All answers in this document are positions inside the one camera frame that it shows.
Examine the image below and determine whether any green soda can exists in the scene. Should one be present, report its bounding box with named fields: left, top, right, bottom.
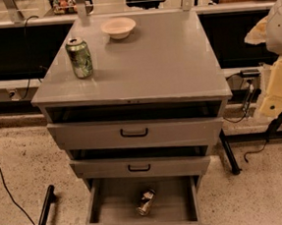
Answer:
left=65, top=37, right=93, bottom=79

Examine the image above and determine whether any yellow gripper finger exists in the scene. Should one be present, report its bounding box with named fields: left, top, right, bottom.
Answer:
left=259, top=56, right=282, bottom=118
left=244, top=17, right=267, bottom=45

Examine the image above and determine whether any grey top drawer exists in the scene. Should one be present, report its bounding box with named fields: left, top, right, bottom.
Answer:
left=47, top=117, right=223, bottom=150

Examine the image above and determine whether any white paper bowl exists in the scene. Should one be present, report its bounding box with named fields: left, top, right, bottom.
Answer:
left=101, top=17, right=137, bottom=39

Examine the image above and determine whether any grey drawer cabinet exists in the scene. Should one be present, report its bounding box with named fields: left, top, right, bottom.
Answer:
left=24, top=4, right=245, bottom=225

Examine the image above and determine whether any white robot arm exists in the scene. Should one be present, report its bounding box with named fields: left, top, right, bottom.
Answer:
left=244, top=0, right=282, bottom=118

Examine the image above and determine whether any black stand leg left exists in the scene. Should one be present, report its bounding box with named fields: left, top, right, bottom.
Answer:
left=38, top=185, right=56, bottom=225

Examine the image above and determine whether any black floor cable left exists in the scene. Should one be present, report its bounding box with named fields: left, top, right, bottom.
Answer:
left=0, top=157, right=38, bottom=225

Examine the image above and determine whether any black table leg right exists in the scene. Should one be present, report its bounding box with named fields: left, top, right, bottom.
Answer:
left=219, top=130, right=241, bottom=175

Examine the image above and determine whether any grey open bottom drawer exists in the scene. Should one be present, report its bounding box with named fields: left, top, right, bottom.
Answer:
left=84, top=176, right=207, bottom=225

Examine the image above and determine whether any colourful snack box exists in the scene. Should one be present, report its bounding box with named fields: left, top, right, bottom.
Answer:
left=52, top=0, right=77, bottom=15

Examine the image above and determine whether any black power adapter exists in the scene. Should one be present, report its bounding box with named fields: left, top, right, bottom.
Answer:
left=239, top=69, right=260, bottom=78

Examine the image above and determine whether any grey middle drawer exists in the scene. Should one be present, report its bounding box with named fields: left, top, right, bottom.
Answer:
left=70, top=156, right=210, bottom=180

